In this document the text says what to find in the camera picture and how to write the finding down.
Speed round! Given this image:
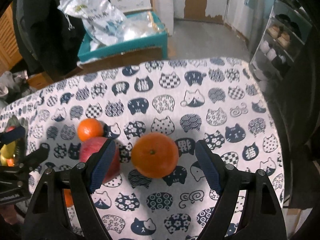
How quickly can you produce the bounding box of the clear plastic bag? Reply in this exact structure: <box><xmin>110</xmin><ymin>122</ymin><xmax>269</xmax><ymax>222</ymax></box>
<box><xmin>119</xmin><ymin>11</ymin><xmax>166</xmax><ymax>42</ymax></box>

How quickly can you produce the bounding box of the shoe rack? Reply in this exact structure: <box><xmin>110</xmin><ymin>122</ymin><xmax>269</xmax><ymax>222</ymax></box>
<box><xmin>249</xmin><ymin>0</ymin><xmax>313</xmax><ymax>81</ymax></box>

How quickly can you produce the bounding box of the large orange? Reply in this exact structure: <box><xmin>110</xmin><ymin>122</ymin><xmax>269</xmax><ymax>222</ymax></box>
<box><xmin>131</xmin><ymin>132</ymin><xmax>179</xmax><ymax>179</ymax></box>

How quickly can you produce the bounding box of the wooden louvered wardrobe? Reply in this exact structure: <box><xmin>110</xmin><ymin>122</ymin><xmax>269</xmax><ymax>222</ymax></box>
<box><xmin>0</xmin><ymin>4</ymin><xmax>22</xmax><ymax>74</ymax></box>

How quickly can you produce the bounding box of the black hanging coat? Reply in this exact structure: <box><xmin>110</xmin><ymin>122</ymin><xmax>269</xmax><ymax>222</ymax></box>
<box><xmin>12</xmin><ymin>0</ymin><xmax>85</xmax><ymax>81</ymax></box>

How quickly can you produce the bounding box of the small tangerine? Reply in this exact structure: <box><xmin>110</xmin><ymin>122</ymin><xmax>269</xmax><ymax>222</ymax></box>
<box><xmin>77</xmin><ymin>118</ymin><xmax>104</xmax><ymax>141</ymax></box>
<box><xmin>7</xmin><ymin>158</ymin><xmax>15</xmax><ymax>167</ymax></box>

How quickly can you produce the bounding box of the pile of grey clothes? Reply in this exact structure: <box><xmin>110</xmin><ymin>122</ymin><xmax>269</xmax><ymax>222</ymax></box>
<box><xmin>1</xmin><ymin>70</ymin><xmax>37</xmax><ymax>104</ymax></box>

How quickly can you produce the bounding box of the white printed plastic bag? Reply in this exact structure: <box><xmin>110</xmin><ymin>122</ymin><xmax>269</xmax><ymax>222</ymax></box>
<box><xmin>58</xmin><ymin>0</ymin><xmax>126</xmax><ymax>46</ymax></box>

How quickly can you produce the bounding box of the green glass fruit bowl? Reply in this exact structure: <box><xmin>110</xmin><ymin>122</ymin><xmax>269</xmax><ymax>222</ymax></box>
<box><xmin>0</xmin><ymin>114</ymin><xmax>29</xmax><ymax>167</ymax></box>

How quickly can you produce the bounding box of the cat pattern tablecloth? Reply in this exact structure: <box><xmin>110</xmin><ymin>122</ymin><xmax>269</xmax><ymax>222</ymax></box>
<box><xmin>1</xmin><ymin>57</ymin><xmax>286</xmax><ymax>239</ymax></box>

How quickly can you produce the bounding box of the yellow lemon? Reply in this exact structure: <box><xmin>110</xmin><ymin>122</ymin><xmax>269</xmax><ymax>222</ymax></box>
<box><xmin>1</xmin><ymin>141</ymin><xmax>16</xmax><ymax>166</ymax></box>

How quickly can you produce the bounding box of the teal cardboard box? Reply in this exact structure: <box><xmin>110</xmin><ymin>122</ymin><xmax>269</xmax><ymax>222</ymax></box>
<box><xmin>78</xmin><ymin>11</ymin><xmax>168</xmax><ymax>62</ymax></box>

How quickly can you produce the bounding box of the dark red apple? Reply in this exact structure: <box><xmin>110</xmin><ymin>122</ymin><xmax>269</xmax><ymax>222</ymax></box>
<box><xmin>79</xmin><ymin>136</ymin><xmax>121</xmax><ymax>183</ymax></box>

